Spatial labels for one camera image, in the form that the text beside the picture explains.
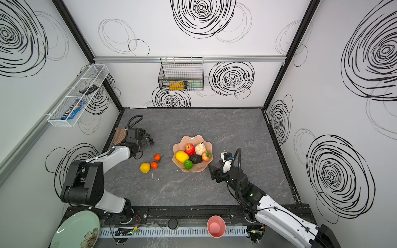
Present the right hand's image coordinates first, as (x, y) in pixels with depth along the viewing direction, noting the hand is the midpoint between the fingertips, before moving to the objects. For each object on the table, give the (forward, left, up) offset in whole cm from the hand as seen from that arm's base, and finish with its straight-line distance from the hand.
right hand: (213, 163), depth 79 cm
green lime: (+1, +13, -4) cm, 14 cm away
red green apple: (+6, +4, -3) cm, 7 cm away
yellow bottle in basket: (+37, +21, +21) cm, 48 cm away
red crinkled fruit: (+11, +13, -5) cm, 18 cm away
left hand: (+17, +44, -5) cm, 47 cm away
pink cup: (-26, -1, -12) cm, 28 cm away
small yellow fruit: (+1, +39, -8) cm, 39 cm away
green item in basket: (+38, +10, +21) cm, 45 cm away
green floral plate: (-28, +61, -10) cm, 68 cm away
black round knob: (-26, +18, -1) cm, 32 cm away
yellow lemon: (+7, +18, -6) cm, 20 cm away
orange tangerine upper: (+8, +33, -9) cm, 35 cm away
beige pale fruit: (+11, +7, -4) cm, 14 cm away
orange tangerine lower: (+2, +34, -8) cm, 35 cm away
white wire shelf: (+45, +71, +23) cm, 87 cm away
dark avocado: (+6, +10, -6) cm, 13 cm away
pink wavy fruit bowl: (+14, +19, -7) cm, 25 cm away
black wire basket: (+53, +20, +19) cm, 59 cm away
